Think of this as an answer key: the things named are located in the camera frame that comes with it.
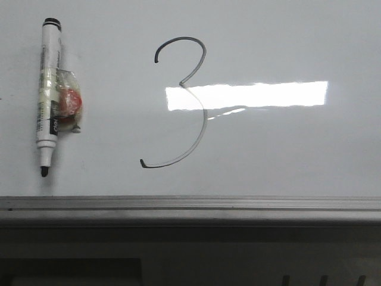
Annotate white whiteboard marker black tip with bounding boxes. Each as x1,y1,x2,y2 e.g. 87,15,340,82
36,17,62,178

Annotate black drawn number three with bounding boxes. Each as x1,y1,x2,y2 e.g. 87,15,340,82
139,36,208,169

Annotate red magnet taped to marker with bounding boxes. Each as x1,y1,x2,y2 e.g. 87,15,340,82
55,70,83,133

